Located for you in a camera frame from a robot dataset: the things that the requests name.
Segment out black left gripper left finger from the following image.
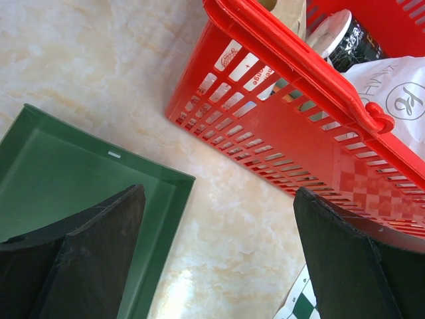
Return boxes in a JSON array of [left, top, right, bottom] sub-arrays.
[[1, 184, 146, 318]]

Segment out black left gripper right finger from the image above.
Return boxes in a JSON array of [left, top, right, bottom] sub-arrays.
[[294, 187, 424, 318]]

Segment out green white chess mat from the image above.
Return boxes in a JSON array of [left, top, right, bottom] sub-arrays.
[[273, 265, 320, 319]]

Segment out green plastic tray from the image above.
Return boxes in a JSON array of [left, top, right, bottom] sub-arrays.
[[1, 104, 195, 318]]

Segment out white wrapped paper roll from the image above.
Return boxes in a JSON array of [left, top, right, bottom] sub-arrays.
[[343, 56, 425, 159]]

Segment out red plastic shopping basket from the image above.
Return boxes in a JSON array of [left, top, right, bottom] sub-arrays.
[[165, 1, 424, 238]]

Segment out brown toilet paper roll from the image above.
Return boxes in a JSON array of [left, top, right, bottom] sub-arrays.
[[258, 0, 306, 40]]

